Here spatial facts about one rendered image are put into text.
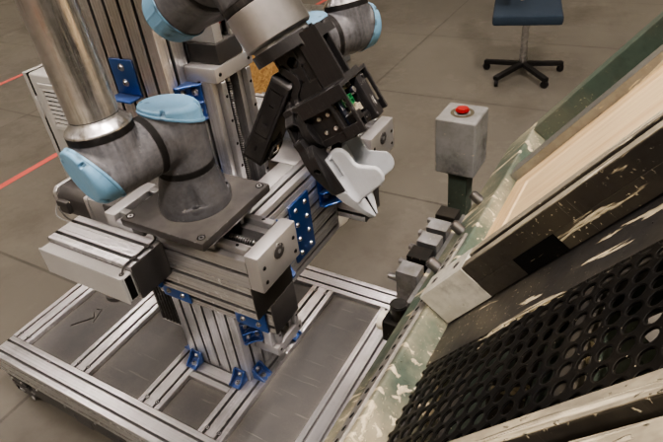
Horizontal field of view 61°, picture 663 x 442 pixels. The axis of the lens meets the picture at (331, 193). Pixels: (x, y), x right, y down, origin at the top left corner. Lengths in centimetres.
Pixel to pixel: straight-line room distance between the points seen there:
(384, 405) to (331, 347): 101
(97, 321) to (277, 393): 80
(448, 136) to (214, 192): 78
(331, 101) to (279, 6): 10
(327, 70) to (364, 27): 95
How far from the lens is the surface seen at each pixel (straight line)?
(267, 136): 61
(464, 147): 166
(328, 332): 198
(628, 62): 153
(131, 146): 102
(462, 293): 101
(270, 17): 55
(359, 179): 59
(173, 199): 114
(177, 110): 105
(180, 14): 65
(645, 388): 41
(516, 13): 404
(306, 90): 58
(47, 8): 96
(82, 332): 230
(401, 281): 137
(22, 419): 244
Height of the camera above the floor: 167
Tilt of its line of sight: 34 degrees down
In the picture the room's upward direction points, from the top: 7 degrees counter-clockwise
